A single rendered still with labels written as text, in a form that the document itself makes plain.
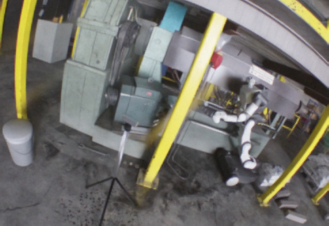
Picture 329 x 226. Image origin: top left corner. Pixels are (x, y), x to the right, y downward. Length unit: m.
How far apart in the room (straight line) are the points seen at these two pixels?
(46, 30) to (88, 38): 2.82
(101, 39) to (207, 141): 2.01
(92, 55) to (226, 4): 1.38
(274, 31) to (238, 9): 0.35
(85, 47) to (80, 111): 0.76
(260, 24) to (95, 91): 1.71
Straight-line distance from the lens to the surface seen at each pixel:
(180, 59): 2.15
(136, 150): 1.99
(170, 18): 2.19
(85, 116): 2.09
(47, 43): 4.58
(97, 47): 1.83
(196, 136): 2.53
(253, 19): 1.38
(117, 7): 1.80
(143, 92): 1.59
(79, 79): 1.94
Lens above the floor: 1.41
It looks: 22 degrees down
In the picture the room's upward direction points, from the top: 21 degrees clockwise
